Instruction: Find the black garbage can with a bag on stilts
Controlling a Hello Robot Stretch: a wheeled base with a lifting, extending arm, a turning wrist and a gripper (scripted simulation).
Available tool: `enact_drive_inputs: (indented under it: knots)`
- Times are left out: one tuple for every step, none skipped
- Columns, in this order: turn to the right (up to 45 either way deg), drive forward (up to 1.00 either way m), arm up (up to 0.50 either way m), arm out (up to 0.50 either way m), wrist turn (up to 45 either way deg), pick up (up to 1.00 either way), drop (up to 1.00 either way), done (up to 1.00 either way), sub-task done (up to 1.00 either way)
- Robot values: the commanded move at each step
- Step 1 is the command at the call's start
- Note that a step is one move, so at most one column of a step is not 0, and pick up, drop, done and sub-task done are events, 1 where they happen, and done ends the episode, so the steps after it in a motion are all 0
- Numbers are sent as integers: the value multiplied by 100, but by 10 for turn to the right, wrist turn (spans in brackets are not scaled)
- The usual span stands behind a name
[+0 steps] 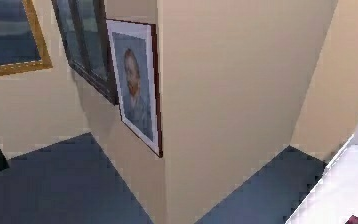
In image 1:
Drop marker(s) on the red framed portrait picture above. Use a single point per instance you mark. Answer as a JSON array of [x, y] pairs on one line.
[[135, 83]]

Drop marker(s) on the dark framed window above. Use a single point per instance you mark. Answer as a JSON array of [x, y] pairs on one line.
[[87, 43]]

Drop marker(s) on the white table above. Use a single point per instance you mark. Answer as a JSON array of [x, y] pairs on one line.
[[343, 186]]

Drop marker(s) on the gold framed blue picture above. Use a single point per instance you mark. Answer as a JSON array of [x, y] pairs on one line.
[[10, 33]]

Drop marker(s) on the dark red small object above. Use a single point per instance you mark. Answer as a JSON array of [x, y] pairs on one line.
[[356, 220]]

